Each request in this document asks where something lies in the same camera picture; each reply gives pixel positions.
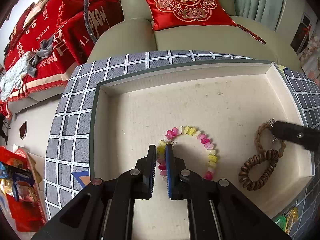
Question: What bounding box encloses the brown spiral hair tie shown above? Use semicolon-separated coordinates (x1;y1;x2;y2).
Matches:
238;149;280;191

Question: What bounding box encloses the braided tan rope bracelet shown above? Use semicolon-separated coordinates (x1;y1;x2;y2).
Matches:
254;121;286;159

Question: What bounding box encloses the pink yellow beaded bracelet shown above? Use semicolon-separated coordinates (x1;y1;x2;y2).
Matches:
156;125;218;181

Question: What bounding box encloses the small silver charm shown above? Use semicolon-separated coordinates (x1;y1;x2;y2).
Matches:
267;119;278;143

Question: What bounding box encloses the green translucent bangle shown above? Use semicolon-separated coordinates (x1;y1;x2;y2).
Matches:
273;216;287;231

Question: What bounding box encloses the grey checked tablecloth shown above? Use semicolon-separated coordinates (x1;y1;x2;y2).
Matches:
44;50;319;239

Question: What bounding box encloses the red snack box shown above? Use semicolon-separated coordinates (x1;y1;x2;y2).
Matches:
1;146;47;232

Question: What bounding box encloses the shallow grey cardboard tray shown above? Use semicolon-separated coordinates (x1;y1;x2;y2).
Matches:
89;59;315;240

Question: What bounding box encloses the lower white washing machine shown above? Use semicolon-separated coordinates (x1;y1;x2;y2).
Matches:
291;12;318;55

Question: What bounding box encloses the white crumpled blanket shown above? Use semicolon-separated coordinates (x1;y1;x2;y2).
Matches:
1;51;36;101

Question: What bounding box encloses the grey crumpled garment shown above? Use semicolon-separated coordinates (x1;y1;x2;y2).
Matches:
27;35;54;77

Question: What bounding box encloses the red embroidered cushion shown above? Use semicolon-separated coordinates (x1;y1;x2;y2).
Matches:
146;0;237;31

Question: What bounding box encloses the olive green armchair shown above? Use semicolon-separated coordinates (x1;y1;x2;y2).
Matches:
87;0;300;71

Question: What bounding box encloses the red covered sofa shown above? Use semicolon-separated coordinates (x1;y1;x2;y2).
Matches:
1;0;123;116

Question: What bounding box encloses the flexible gooseneck camera stand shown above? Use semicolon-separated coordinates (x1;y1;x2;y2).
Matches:
83;0;97;44

